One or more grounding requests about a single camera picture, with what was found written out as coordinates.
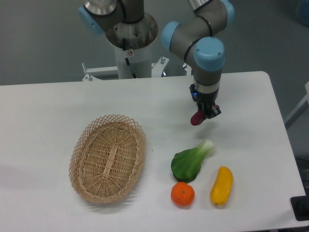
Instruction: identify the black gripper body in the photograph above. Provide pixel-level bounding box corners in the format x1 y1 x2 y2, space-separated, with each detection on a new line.
189 84 219 109

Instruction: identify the purple sweet potato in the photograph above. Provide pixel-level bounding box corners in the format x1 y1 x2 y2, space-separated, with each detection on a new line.
190 111 206 126

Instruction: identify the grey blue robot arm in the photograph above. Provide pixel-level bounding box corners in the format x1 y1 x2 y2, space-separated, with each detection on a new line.
78 0 235 125

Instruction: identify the green bok choy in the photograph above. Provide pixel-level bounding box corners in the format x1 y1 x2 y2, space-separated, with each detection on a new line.
170 139 214 183

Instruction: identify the yellow mango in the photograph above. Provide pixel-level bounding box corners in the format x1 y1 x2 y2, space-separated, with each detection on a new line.
210 166 234 205

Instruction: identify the orange tangerine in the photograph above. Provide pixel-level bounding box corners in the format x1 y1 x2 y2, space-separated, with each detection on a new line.
170 182 195 207

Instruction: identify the white furniture leg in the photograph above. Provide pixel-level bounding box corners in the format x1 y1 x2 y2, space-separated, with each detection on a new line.
284 82 309 129

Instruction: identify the woven wicker basket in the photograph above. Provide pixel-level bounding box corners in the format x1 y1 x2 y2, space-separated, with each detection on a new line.
69 115 146 204

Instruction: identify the black device at edge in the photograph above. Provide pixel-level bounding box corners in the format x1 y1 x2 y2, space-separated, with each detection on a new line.
290 196 309 221

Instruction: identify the white metal base frame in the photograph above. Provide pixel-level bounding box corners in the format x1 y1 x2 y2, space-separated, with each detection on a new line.
82 57 169 81

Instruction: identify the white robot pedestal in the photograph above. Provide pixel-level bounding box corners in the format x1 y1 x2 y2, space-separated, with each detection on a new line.
104 12 159 79

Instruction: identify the black cable on pedestal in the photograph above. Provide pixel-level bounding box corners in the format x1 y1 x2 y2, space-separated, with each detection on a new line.
122 38 138 79

